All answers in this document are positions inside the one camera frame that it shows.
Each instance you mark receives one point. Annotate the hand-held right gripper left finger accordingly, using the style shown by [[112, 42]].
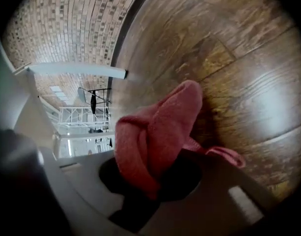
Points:
[[86, 193]]

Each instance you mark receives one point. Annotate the pink cloth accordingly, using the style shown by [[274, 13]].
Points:
[[160, 136]]

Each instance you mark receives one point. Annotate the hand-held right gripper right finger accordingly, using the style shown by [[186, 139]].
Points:
[[209, 200]]

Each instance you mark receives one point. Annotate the white table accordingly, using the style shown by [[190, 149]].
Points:
[[74, 69]]

